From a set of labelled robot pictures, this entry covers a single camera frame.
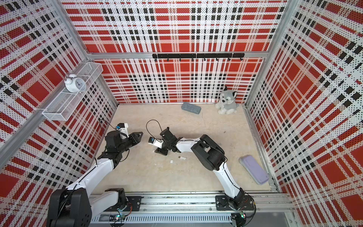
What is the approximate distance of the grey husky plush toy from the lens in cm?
103

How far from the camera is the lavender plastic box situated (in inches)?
31.9

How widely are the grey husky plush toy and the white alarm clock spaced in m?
0.87

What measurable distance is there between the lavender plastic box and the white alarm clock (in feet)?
3.32
